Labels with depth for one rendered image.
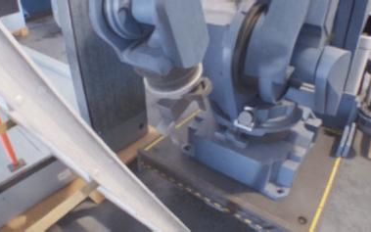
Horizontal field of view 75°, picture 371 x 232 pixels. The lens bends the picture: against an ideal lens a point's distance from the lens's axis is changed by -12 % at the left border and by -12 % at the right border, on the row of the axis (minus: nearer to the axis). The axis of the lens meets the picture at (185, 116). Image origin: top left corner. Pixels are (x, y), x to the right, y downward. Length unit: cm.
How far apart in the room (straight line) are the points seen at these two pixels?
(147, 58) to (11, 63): 26
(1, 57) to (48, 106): 11
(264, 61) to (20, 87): 62
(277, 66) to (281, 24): 12
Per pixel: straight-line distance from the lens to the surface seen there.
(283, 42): 79
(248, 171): 115
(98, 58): 137
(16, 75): 43
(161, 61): 52
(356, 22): 154
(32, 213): 151
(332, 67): 85
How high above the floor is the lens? 122
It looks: 33 degrees down
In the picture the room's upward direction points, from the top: straight up
